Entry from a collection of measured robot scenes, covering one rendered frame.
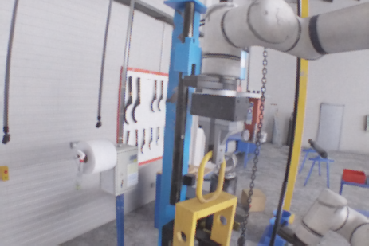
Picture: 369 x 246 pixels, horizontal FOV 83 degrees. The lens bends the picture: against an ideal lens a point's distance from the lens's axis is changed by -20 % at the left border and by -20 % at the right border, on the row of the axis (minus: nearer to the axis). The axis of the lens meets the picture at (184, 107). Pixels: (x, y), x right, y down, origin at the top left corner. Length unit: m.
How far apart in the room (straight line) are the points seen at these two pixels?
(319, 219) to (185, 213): 0.39
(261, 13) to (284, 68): 12.32
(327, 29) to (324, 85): 12.09
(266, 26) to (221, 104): 0.20
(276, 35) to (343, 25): 0.13
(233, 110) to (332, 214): 0.44
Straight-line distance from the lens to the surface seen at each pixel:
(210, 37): 0.56
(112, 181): 2.21
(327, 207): 0.77
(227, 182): 1.96
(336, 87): 12.64
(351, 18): 0.50
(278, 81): 12.72
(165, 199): 2.29
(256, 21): 0.45
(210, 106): 0.56
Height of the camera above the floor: 2.09
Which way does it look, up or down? 3 degrees down
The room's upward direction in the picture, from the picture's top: 5 degrees clockwise
